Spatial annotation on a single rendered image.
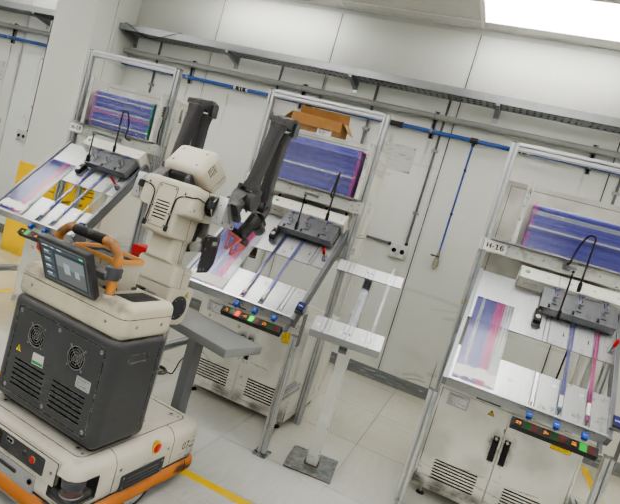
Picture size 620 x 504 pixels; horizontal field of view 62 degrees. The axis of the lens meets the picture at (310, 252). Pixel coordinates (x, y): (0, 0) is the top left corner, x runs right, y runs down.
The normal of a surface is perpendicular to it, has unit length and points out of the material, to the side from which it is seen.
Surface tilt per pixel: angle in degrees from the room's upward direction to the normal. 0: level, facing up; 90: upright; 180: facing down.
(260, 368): 90
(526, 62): 90
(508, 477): 90
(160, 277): 82
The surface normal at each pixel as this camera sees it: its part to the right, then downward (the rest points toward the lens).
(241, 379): -0.33, 0.00
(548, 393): -0.04, -0.69
